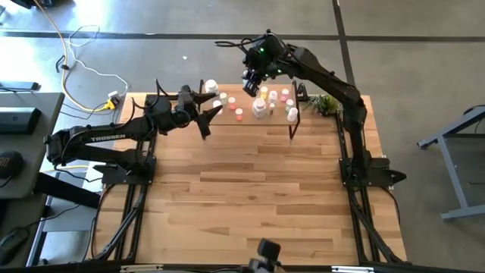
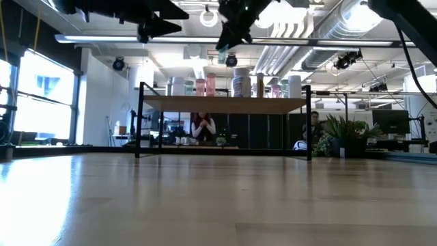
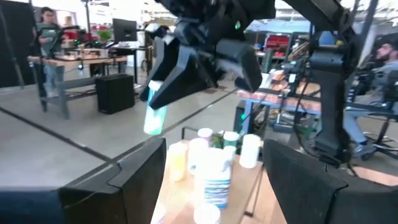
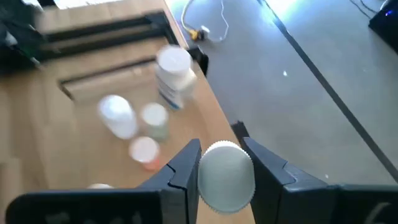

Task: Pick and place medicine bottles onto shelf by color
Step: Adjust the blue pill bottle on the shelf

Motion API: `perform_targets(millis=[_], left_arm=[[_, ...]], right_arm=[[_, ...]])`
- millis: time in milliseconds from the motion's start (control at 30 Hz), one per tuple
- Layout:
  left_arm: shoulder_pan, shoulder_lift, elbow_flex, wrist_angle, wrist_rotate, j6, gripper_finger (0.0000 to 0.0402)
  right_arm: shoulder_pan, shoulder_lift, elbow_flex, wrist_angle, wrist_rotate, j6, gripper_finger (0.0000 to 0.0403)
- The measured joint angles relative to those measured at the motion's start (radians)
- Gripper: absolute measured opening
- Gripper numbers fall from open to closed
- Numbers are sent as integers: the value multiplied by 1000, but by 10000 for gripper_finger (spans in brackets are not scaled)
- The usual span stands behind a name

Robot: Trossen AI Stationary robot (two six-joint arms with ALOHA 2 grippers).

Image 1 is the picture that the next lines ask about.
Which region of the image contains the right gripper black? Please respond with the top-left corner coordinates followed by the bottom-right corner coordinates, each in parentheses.
top-left (242, 31), bottom-right (286, 99)

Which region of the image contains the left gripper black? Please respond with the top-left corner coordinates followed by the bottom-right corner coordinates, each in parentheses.
top-left (160, 84), bottom-right (224, 140)

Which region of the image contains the large white square labelled bottle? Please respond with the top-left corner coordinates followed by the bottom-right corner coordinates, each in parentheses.
top-left (252, 97), bottom-right (268, 119)

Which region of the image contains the white labelled medicine bottle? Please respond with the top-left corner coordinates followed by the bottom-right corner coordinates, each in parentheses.
top-left (204, 78), bottom-right (220, 95)

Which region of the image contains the wooden shelf with black legs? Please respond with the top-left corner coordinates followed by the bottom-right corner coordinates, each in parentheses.
top-left (196, 78), bottom-right (302, 140)

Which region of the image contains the small green potted plant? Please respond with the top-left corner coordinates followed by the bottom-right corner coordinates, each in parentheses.
top-left (305, 93), bottom-right (349, 118)

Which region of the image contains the black desk leg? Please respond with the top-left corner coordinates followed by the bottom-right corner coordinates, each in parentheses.
top-left (33, 171), bottom-right (102, 209)

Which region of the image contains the grey desk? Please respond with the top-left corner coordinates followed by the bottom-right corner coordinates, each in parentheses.
top-left (0, 92), bottom-right (66, 266)

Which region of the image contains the black box device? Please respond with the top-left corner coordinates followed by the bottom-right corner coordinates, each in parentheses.
top-left (0, 106), bottom-right (42, 134)

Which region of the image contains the black flat device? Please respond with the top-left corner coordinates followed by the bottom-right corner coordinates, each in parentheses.
top-left (0, 80), bottom-right (41, 92)

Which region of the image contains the black floor equipment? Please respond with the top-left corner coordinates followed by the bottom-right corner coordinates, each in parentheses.
top-left (11, 0), bottom-right (52, 11)

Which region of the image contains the grey metal stand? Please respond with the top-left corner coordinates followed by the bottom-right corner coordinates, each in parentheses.
top-left (416, 104), bottom-right (485, 223)

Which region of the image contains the black metal table frame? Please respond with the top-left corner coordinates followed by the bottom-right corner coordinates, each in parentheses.
top-left (86, 83), bottom-right (408, 266)

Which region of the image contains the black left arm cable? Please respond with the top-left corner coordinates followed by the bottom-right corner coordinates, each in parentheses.
top-left (153, 77), bottom-right (171, 99)

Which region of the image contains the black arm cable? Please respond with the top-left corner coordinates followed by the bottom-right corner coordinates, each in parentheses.
top-left (153, 77), bottom-right (171, 99)
top-left (213, 36), bottom-right (262, 49)

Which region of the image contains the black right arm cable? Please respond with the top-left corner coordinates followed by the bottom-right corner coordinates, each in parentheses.
top-left (213, 36), bottom-right (262, 49)

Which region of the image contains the white floor cable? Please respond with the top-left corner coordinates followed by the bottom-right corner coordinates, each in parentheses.
top-left (67, 24), bottom-right (132, 98)

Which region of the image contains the yellow floor cable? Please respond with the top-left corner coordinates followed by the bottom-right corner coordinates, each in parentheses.
top-left (39, 165), bottom-right (90, 174)
top-left (33, 0), bottom-right (117, 114)

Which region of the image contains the silver metal bracket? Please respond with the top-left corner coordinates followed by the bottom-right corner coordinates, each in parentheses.
top-left (331, 265), bottom-right (374, 273)
top-left (120, 264), bottom-right (164, 273)

